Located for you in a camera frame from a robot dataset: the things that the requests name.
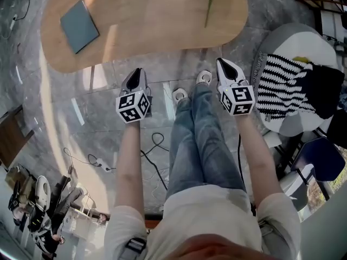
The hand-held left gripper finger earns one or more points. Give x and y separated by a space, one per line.
144 84
126 87

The dark wooden side table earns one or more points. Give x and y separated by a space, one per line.
13 137

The black and white striped blanket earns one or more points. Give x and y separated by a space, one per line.
282 88

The person's white right shoe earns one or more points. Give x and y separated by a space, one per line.
204 77

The person's left forearm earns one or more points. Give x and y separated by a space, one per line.
130 158

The blue-grey notebook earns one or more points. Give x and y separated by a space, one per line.
79 26

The dark blue chair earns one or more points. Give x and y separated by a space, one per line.
322 158

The person's cream shirt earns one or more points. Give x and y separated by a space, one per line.
203 215

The person's white left shoe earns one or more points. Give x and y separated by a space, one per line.
180 94

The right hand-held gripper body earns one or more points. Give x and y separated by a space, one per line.
240 99

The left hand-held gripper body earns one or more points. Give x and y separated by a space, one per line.
132 107

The black cloth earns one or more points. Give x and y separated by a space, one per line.
322 88

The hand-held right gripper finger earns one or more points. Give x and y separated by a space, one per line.
238 76
220 76

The person's white shoe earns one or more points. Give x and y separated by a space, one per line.
204 77
180 94

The black bag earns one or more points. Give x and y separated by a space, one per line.
337 129

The small yellow object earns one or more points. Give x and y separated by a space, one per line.
301 59

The person's right forearm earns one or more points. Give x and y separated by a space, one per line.
254 150

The person's legs in jeans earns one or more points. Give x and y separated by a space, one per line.
200 145

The white power strip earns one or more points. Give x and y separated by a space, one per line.
13 22
103 165

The wooden coffee table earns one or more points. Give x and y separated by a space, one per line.
151 23

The white round armchair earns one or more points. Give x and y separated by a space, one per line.
295 36

